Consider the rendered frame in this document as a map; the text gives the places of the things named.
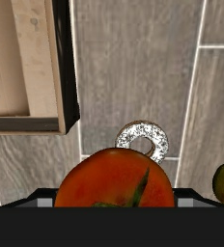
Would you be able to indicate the wooden box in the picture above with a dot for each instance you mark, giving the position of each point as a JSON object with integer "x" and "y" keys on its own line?
{"x": 36, "y": 64}

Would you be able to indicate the red tomato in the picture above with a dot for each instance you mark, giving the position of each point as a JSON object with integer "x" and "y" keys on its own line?
{"x": 114, "y": 180}

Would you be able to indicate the white sprinkled donut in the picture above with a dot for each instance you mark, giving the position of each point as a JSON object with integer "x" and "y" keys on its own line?
{"x": 159, "y": 136}

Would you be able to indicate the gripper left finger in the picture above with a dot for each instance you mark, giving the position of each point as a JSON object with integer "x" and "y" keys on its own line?
{"x": 43, "y": 199}

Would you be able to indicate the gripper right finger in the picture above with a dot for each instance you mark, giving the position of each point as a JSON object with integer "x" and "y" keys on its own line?
{"x": 188, "y": 200}

